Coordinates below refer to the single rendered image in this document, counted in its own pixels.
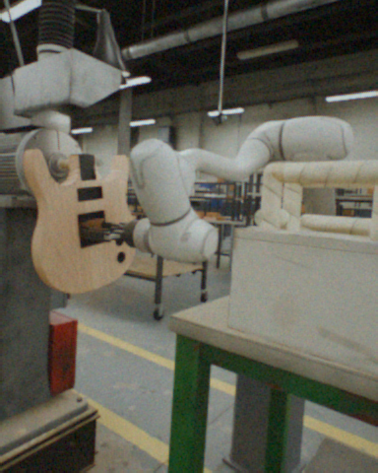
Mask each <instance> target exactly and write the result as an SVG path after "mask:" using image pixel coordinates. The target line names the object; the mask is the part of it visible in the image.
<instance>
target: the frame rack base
mask: <svg viewBox="0 0 378 473"><path fill-rule="evenodd" d="M370 238H371V236H350V235H338V233H327V232H316V231H306V230H299V231H292V230H282V228H280V230H279V231H264V230H260V229H258V228H235V235H234V249H233V263H231V278H230V293H229V307H228V322H227V327H228V328H231V329H235V330H238V331H241V332H244V333H247V335H250V336H253V337H257V338H260V339H263V340H266V341H270V342H273V343H276V344H280V345H283V346H286V347H289V348H291V349H294V350H297V351H300V352H304V353H307V354H310V355H313V356H317V357H320V358H323V359H327V360H330V361H333V362H336V363H339V365H342V366H345V367H348V368H351V369H355V370H358V371H361V372H367V373H370V374H373V375H377V376H378V242H375V241H370Z"/></svg>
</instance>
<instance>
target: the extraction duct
mask: <svg viewBox="0 0 378 473"><path fill-rule="evenodd" d="M331 1H336V0H291V5H292V9H293V11H294V13H296V11H299V10H303V9H306V8H311V7H314V6H317V5H321V4H325V3H328V2H331ZM289 14H292V13H291V10H290V6H289V0H270V1H266V2H262V3H260V4H257V5H254V6H251V7H248V8H245V9H241V10H238V11H235V12H231V13H228V14H227V30H226V31H227V32H228V31H232V30H235V29H240V28H243V27H246V26H250V25H253V24H257V23H260V22H267V21H269V20H271V19H274V18H277V17H281V16H284V15H289ZM223 26H224V15H222V17H219V18H215V19H212V20H209V21H206V22H203V23H200V24H197V25H193V26H189V27H186V28H184V29H181V30H178V31H174V32H170V33H167V34H162V35H159V36H156V37H153V38H149V39H145V40H143V49H144V51H145V52H146V53H147V54H149V53H154V52H158V51H161V50H164V49H168V48H171V47H175V46H178V45H182V44H185V43H190V42H193V40H197V39H200V38H204V37H207V36H211V35H214V34H221V33H223ZM120 51H121V52H122V55H123V57H124V60H128V59H133V58H136V57H139V56H142V55H146V54H145V53H144V52H143V50H142V43H141V42H139V43H136V44H132V45H129V46H126V47H123V48H120Z"/></svg>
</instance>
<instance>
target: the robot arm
mask: <svg viewBox="0 0 378 473"><path fill-rule="evenodd" d="M352 146H353V132H352V128H351V126H350V124H349V123H346V122H345V121H344V120H341V119H338V118H335V117H329V116H313V117H301V118H294V119H291V120H283V121H270V122H266V123H264V124H262V125H260V126H259V127H258V128H257V129H254V130H253V131H252V133H251V134H250V135H249V136H248V137H247V139H246V141H245V142H244V144H243V145H242V147H241V149H240V151H239V153H238V156H237V158H236V159H235V161H232V160H229V159H226V158H224V157H221V156H218V155H215V153H212V152H209V151H206V150H202V149H186V150H183V151H181V152H177V151H173V149H171V148H170V147H169V146H168V145H166V144H165V143H164V142H162V141H160V140H157V139H150V140H146V141H144V142H142V143H140V144H138V145H137V146H136V147H135V148H134V149H133V151H131V155H130V157H129V162H128V166H129V175H130V179H131V183H132V186H134V189H135V191H136V195H137V198H138V200H139V203H140V205H141V207H142V209H143V211H144V212H145V214H146V216H147V218H148V219H143V220H141V221H140V220H132V221H130V222H129V223H123V222H120V223H119V224H118V223H114V225H113V223H108V222H101V229H94V227H91V226H80V228H81V237H84V238H85V239H89V240H99V241H105V242H111V241H112V240H119V241H125V243H126V244H127V245H128V246H129V247H134V248H138V249H139V250H140V251H143V253H147V254H153V255H159V256H161V257H162V258H165V259H168V260H173V261H178V262H202V261H207V260H208V259H209V258H210V257H211V256H212V255H214V254H215V253H216V250H217V247H218V242H219V235H218V231H217V229H216V228H215V227H212V226H211V225H210V224H208V223H207V222H205V221H203V220H200V219H199V217H198V216H197V215H196V214H195V211H194V210H192V208H191V206H190V204H189V200H188V197H189V196H190V193H191V188H192V185H194V183H195V180H196V173H195V170H199V171H202V172H205V173H208V174H209V175H211V176H215V177H217V178H220V179H223V180H227V181H240V180H243V179H245V178H246V177H248V176H249V175H251V174H252V172H253V171H256V170H257V169H259V168H261V167H262V166H264V165H265V164H266V163H267V162H282V161H291V162H292V163H309V162H338V161H339V160H342V159H344V158H346V157H347V156H348V155H349V154H350V152H351V150H352ZM302 188H303V197H304V206H305V215H312V216H329V217H336V206H335V189H334V187H302Z"/></svg>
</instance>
